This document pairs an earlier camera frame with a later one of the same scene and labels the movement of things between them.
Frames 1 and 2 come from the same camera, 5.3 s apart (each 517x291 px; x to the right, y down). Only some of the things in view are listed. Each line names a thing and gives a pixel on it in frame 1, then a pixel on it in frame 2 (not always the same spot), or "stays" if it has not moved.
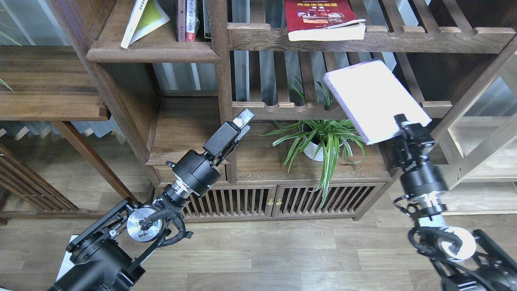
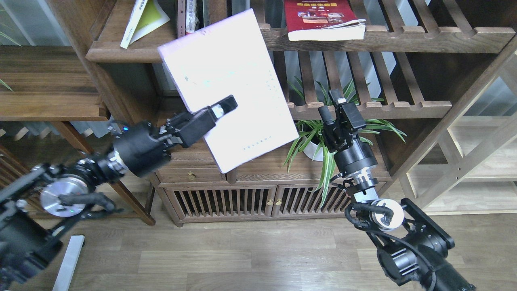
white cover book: (373, 95) → (234, 57)
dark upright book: (207, 15) stays
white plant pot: (310, 150) stays
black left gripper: (196, 171) → (141, 147)
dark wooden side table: (51, 83) stays
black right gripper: (419, 178) → (354, 159)
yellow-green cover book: (146, 15) stays
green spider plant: (326, 136) stays
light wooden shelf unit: (476, 140) stays
